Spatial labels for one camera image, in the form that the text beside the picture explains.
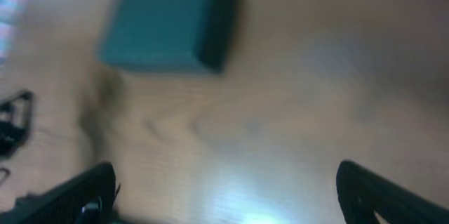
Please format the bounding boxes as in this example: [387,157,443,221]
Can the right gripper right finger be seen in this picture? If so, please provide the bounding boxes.
[336,160,448,223]

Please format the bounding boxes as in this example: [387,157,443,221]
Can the dark green box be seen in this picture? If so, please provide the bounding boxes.
[98,0,238,73]

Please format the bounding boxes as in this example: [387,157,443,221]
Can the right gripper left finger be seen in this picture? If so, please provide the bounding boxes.
[1,162,116,224]

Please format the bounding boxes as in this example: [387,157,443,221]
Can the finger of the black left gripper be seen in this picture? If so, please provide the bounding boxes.
[1,89,34,159]

